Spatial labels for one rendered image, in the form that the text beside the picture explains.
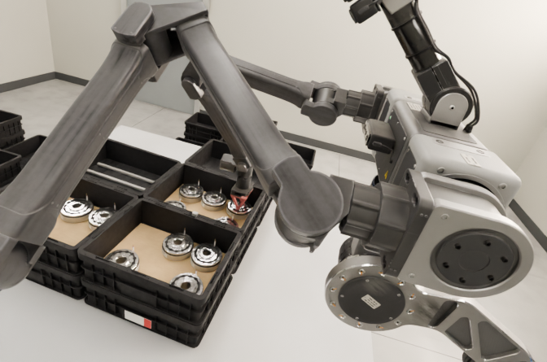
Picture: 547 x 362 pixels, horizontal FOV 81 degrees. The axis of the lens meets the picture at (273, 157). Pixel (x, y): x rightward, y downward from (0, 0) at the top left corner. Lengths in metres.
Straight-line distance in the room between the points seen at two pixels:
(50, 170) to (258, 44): 3.57
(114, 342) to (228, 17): 3.47
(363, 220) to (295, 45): 3.53
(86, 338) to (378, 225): 0.97
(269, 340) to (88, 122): 0.89
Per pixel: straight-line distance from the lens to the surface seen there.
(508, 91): 4.30
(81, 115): 0.51
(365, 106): 0.86
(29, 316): 1.28
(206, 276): 1.12
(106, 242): 1.17
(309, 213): 0.37
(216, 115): 1.04
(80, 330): 1.21
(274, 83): 0.87
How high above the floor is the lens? 1.68
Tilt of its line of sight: 27 degrees down
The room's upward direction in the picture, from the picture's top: 12 degrees clockwise
